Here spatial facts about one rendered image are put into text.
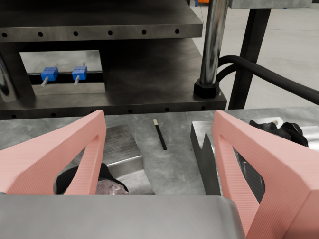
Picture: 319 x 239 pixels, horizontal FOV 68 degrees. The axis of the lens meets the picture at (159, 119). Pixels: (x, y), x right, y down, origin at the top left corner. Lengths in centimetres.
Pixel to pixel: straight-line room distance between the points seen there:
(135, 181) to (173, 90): 53
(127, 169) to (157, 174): 12
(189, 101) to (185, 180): 38
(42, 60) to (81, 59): 14
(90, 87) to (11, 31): 31
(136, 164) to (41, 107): 53
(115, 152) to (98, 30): 49
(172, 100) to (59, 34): 45
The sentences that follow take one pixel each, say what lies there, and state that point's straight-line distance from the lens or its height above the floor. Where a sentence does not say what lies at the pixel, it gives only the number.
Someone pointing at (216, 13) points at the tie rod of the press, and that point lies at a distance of 82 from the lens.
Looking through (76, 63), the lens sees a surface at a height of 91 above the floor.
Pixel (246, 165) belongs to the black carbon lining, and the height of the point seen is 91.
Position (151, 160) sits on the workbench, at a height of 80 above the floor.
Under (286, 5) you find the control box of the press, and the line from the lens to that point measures 105.
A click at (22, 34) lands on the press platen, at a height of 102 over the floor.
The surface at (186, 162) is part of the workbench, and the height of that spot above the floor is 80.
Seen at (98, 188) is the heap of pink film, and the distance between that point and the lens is 48.
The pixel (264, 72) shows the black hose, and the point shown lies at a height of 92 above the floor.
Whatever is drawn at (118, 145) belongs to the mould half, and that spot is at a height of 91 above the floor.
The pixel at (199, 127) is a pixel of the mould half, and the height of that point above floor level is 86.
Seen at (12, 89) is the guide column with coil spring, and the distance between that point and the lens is 102.
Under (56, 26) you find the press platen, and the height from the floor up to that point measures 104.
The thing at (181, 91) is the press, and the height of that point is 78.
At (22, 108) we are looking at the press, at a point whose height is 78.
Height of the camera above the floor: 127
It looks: 38 degrees down
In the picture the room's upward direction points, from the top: straight up
